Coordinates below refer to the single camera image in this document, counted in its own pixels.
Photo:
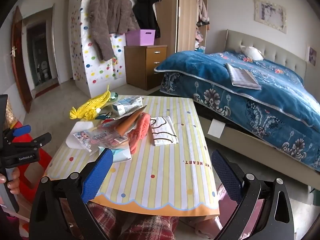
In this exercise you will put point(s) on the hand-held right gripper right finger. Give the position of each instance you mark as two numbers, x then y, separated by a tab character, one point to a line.
227	177

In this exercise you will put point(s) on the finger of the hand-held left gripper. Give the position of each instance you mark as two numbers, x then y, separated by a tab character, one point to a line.
40	140
22	131

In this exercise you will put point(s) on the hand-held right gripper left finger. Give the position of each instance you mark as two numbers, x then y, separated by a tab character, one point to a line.
98	174

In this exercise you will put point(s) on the pink box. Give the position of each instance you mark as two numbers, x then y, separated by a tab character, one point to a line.
226	210

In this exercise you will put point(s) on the teal snack packet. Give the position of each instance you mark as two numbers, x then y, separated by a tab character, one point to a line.
105	115

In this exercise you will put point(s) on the coral knitted cloth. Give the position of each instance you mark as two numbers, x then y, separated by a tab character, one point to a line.
140	130

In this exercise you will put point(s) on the person's left hand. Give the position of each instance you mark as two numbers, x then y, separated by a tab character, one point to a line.
11	181

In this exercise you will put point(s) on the red plastic stool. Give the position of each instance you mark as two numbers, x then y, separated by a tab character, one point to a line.
30	177

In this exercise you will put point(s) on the light blue packet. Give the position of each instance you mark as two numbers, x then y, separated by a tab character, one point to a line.
120	155

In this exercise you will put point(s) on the cartoon print snack wrapper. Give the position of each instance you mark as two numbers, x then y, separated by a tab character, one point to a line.
100	136

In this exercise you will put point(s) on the white cartoon printed bag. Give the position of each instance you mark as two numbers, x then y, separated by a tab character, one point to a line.
80	126

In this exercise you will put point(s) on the white paper sheet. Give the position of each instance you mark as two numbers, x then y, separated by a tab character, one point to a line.
216	128

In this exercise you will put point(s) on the yellow foam fruit net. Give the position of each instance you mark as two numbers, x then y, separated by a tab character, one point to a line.
92	105

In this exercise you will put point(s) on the table with striped tablecloth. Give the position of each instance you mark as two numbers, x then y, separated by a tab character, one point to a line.
162	175

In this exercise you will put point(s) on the white toilet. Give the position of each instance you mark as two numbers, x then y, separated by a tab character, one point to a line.
45	70

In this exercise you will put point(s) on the plaid pants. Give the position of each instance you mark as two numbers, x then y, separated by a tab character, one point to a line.
140	227

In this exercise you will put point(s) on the brown wooden door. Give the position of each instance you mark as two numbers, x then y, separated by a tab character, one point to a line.
18	62

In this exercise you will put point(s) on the white and blue carton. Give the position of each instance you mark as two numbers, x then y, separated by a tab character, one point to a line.
125	105

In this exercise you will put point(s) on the white folded cloth black lines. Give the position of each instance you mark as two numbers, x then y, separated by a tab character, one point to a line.
162	132

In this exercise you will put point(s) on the green round dish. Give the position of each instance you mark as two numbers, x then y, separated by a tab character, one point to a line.
115	97

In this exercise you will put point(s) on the blue floral blanket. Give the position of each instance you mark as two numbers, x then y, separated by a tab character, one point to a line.
250	100

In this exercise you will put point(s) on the white polka dot cabinet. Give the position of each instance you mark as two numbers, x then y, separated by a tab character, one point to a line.
82	60

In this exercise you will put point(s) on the folded grey cloth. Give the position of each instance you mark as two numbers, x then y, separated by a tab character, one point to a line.
243	77

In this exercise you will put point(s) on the wooden drawer cabinet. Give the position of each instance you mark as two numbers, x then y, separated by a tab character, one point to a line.
145	65

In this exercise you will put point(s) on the beige upholstered bed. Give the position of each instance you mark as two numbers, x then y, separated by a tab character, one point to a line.
265	47

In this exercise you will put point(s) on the brown quilted jacket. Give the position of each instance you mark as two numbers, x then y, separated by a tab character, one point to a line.
110	17

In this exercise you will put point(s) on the pile of clothes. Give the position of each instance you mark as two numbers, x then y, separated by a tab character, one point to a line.
200	37

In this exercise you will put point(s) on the purple plastic basket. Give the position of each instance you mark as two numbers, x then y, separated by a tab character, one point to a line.
140	37

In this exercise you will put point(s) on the black jacket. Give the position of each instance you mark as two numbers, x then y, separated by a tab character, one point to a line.
146	15

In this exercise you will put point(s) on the wooden wardrobe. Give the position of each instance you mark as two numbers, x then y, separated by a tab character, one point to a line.
186	17

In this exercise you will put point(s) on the hanging pink clothes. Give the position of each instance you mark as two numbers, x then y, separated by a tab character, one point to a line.
202	8

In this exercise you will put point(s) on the small wall picture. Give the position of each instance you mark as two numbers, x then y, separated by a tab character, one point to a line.
312	56

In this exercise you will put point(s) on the wall poster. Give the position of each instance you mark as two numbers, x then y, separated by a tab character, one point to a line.
270	13

